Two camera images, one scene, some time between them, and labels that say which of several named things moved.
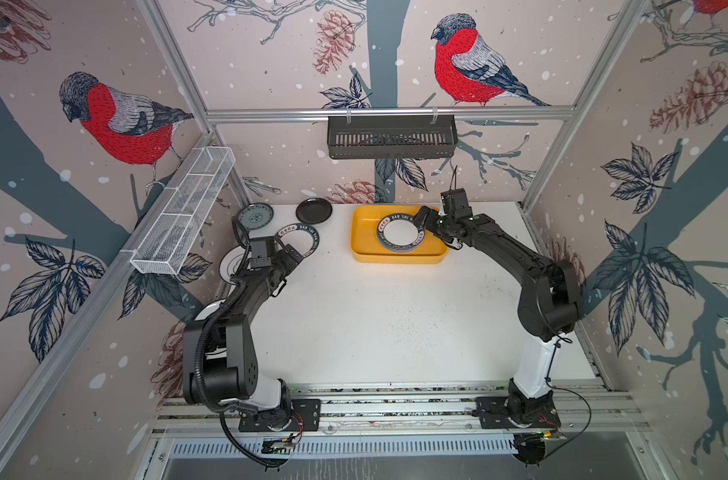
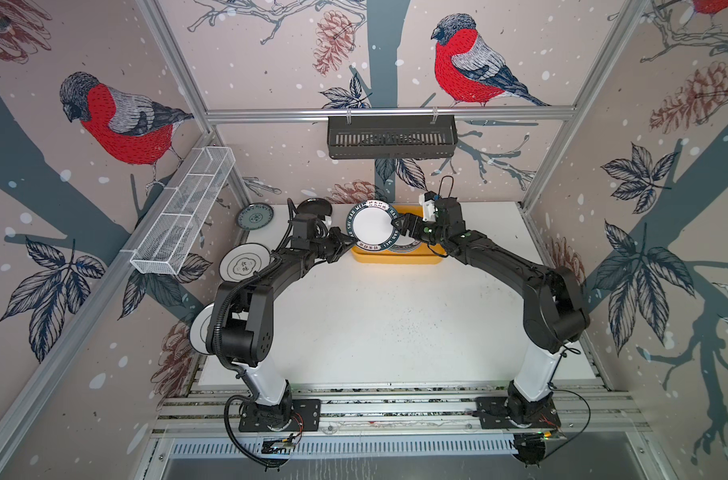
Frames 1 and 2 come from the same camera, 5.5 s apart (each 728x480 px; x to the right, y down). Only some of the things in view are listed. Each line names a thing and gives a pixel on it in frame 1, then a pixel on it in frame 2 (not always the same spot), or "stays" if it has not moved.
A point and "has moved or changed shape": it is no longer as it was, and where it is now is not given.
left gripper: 288,261 -> 340,247
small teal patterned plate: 255,215 stays
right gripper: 430,223 -> 413,220
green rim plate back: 301,237 has moved or changed shape
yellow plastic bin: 366,249 stays
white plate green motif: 231,262 stays
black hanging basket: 397,139 stays
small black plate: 313,210 stays
